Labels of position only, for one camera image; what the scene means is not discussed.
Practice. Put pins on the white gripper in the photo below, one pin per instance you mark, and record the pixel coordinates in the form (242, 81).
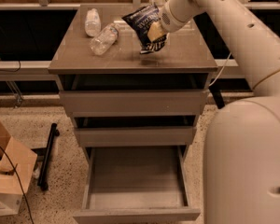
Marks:
(172, 20)

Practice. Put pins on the blue chip bag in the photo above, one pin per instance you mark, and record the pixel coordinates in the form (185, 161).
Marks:
(140, 21)

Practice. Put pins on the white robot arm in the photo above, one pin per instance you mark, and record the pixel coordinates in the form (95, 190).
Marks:
(241, 155)

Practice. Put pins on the grey drawer cabinet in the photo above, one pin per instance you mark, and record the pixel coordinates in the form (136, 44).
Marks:
(185, 52)

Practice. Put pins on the grey top drawer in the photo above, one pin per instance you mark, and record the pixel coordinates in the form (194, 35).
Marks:
(119, 95)

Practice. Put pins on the grey drawer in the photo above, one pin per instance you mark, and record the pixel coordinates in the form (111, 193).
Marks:
(136, 185)
(135, 131)
(119, 95)

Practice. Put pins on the grey middle drawer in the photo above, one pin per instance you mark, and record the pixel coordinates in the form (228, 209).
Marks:
(135, 131)

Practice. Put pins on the grey bottom drawer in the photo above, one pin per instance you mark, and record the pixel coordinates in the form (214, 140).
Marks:
(136, 185)

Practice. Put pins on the lying clear plastic bottle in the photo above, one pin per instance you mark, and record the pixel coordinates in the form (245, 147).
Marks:
(101, 43)

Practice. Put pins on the black table leg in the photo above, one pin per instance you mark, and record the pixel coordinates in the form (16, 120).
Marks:
(216, 93)

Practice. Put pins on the black metal bar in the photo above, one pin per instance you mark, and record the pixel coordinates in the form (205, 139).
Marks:
(42, 180)

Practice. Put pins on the left cardboard box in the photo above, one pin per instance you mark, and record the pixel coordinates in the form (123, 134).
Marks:
(17, 163)

